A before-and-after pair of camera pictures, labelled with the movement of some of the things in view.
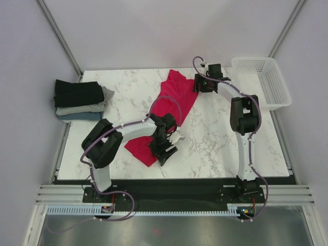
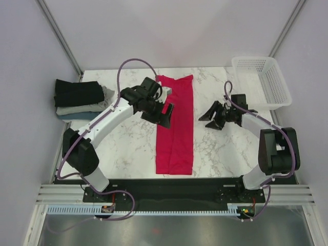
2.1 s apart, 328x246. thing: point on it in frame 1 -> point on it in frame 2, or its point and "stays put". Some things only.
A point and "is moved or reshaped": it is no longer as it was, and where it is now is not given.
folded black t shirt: x=72 y=94 stays put
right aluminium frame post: x=299 y=4 stays put
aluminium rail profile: x=70 y=195 stays put
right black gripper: x=198 y=79 -> x=216 y=106
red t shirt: x=175 y=97 is moved or reshaped
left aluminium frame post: x=61 y=39 stays put
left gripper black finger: x=162 y=150 -> x=161 y=119
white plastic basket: x=260 y=77 stays put
